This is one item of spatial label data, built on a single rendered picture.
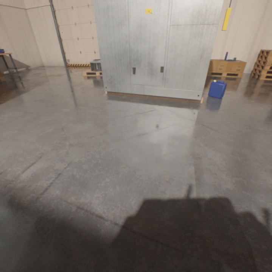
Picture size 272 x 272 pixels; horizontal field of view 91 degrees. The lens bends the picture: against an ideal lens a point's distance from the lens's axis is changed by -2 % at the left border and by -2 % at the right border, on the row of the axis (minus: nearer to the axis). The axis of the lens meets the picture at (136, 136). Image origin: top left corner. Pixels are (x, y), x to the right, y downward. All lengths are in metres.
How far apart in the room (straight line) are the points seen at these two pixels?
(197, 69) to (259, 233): 2.33
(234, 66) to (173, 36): 3.83
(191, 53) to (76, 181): 2.50
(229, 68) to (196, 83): 3.49
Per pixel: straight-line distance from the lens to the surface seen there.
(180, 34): 2.79
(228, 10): 3.57
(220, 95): 3.51
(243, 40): 7.40
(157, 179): 1.29
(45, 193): 1.41
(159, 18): 2.85
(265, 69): 6.60
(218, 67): 6.13
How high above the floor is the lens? 1.00
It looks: 34 degrees down
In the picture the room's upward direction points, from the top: 1 degrees counter-clockwise
